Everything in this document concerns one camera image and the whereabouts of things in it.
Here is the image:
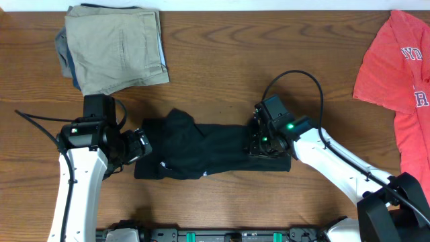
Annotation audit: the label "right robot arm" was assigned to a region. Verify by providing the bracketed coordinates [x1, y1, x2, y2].
[249, 116, 429, 242]

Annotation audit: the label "folded navy garment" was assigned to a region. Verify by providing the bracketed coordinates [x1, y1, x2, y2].
[67, 48, 81, 91]

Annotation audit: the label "folded khaki shorts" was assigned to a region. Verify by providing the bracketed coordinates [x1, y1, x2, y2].
[64, 5, 170, 95]

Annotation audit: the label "black polo shirt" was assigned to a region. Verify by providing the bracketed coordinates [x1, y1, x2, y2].
[134, 109, 291, 180]

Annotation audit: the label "folded grey garment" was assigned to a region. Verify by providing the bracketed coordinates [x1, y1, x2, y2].
[54, 27, 73, 78]

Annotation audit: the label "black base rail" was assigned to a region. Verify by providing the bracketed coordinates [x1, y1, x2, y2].
[95, 220, 329, 242]

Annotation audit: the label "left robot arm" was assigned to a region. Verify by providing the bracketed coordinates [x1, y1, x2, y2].
[48, 118, 152, 241]

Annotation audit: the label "red printed t-shirt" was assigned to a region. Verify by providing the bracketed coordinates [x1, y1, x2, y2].
[353, 10, 429, 196]

